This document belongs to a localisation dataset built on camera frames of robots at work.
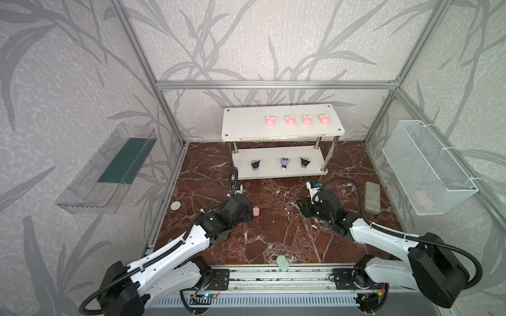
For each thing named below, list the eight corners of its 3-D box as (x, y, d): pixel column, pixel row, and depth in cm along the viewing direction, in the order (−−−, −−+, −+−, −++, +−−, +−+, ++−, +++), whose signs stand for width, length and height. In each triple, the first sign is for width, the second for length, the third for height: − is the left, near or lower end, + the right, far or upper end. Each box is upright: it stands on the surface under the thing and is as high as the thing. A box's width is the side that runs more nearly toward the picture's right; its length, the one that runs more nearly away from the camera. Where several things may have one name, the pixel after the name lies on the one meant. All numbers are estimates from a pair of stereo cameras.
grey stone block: (363, 211, 94) (366, 208, 91) (364, 184, 104) (366, 180, 101) (378, 215, 93) (381, 212, 90) (377, 188, 103) (380, 184, 100)
